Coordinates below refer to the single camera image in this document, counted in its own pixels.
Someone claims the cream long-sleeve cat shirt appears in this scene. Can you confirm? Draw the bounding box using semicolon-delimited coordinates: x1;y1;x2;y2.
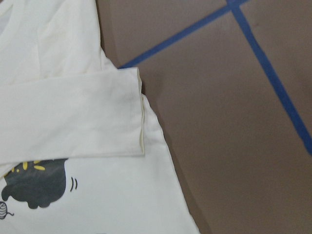
0;0;199;234

